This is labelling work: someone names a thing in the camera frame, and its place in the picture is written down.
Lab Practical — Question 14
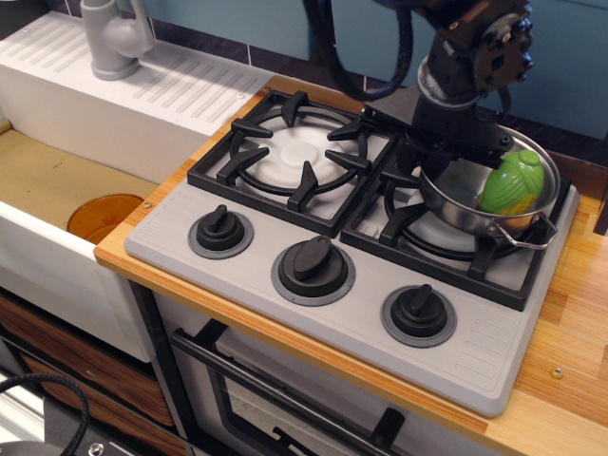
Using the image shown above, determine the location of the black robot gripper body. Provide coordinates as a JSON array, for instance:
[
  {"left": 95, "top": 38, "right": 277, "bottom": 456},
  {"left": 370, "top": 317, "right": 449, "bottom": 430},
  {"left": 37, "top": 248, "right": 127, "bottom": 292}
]
[{"left": 365, "top": 92, "right": 515, "bottom": 166}]

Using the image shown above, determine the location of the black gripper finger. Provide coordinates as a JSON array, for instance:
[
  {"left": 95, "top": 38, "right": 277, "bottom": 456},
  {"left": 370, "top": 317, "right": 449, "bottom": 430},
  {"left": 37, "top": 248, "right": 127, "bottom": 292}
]
[
  {"left": 420, "top": 151, "right": 459, "bottom": 183},
  {"left": 396, "top": 134, "right": 428, "bottom": 177}
]

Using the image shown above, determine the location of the stainless steel pot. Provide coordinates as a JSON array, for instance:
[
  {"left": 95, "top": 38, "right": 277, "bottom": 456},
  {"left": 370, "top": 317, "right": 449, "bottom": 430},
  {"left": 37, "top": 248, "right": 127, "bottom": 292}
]
[{"left": 419, "top": 128, "right": 561, "bottom": 250}]

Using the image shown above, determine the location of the green yellow toy corncob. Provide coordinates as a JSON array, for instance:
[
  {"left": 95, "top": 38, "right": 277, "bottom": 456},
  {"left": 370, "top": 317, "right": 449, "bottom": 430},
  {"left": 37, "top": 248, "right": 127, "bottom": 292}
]
[{"left": 479, "top": 149, "right": 545, "bottom": 216}]

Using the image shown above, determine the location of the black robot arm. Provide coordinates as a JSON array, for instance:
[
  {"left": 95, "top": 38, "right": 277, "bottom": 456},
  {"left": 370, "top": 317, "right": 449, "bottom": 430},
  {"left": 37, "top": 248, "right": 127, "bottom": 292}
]
[{"left": 365, "top": 1, "right": 533, "bottom": 169}]

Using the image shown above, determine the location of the black middle stove knob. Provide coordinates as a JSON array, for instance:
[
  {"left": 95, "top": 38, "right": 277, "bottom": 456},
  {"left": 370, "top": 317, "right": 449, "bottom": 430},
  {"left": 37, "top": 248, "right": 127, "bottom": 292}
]
[{"left": 271, "top": 236, "right": 356, "bottom": 307}]

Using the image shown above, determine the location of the black stove knob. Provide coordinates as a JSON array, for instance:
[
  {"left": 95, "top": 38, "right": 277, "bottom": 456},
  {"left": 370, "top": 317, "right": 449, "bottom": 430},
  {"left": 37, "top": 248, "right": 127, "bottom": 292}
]
[
  {"left": 381, "top": 284, "right": 457, "bottom": 349},
  {"left": 188, "top": 204, "right": 255, "bottom": 260},
  {"left": 271, "top": 236, "right": 356, "bottom": 307}
]

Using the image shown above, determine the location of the black right stove knob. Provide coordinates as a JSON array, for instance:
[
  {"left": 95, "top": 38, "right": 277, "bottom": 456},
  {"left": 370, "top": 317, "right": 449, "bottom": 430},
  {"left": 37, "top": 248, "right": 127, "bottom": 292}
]
[{"left": 381, "top": 284, "right": 457, "bottom": 349}]

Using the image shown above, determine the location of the grey toy stove top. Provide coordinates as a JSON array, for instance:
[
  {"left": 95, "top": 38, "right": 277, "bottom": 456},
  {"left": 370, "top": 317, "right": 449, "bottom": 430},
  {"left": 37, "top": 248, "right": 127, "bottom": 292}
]
[{"left": 123, "top": 88, "right": 581, "bottom": 419}]

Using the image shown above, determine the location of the black left stove knob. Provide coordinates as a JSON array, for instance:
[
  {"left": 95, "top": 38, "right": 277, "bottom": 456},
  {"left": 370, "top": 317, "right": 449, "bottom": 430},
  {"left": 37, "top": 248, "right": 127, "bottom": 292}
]
[{"left": 188, "top": 204, "right": 255, "bottom": 260}]

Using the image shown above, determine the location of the black right burner grate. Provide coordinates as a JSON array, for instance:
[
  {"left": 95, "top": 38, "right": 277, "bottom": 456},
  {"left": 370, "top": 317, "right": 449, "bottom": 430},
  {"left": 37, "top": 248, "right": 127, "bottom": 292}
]
[{"left": 341, "top": 141, "right": 580, "bottom": 311}]

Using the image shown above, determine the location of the black burner grate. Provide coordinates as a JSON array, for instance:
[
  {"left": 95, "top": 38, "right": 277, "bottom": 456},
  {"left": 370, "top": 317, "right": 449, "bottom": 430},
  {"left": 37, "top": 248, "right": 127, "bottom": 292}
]
[
  {"left": 341, "top": 141, "right": 580, "bottom": 311},
  {"left": 187, "top": 90, "right": 397, "bottom": 238}
]

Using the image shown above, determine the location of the black left burner grate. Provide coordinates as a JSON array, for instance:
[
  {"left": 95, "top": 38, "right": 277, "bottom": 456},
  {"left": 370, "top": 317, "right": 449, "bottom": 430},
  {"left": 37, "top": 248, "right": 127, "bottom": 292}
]
[{"left": 187, "top": 90, "right": 397, "bottom": 238}]

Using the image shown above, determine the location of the toy oven door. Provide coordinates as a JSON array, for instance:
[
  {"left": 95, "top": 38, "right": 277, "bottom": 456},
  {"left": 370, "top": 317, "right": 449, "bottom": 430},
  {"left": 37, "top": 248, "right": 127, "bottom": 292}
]
[{"left": 154, "top": 294, "right": 493, "bottom": 455}]

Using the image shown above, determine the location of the grey toy faucet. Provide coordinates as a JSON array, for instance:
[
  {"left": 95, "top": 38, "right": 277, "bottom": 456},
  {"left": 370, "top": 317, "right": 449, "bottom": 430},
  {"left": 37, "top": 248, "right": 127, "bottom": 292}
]
[{"left": 81, "top": 0, "right": 154, "bottom": 81}]

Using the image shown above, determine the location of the orange sink drain plug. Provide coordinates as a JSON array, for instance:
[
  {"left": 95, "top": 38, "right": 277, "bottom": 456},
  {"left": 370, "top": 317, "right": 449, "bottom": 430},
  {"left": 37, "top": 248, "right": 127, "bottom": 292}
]
[{"left": 66, "top": 194, "right": 143, "bottom": 244}]

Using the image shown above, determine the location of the white toy sink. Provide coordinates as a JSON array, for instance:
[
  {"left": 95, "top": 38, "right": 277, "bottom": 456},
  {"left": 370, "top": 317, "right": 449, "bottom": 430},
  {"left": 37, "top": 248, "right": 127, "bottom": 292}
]
[{"left": 1, "top": 12, "right": 271, "bottom": 362}]

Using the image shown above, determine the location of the wood grain drawer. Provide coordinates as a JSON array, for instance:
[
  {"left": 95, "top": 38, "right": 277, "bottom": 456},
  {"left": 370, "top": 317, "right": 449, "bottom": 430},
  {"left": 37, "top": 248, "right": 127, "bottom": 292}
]
[{"left": 1, "top": 291, "right": 188, "bottom": 455}]

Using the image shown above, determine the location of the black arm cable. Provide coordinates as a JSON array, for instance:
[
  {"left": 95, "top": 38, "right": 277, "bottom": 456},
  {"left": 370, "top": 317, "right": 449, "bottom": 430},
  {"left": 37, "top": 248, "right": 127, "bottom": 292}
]
[{"left": 301, "top": 0, "right": 512, "bottom": 120}]

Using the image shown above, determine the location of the black braided cable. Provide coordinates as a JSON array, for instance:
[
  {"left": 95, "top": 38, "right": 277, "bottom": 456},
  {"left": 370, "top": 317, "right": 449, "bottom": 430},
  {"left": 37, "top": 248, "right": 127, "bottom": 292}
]
[{"left": 0, "top": 372, "right": 90, "bottom": 456}]

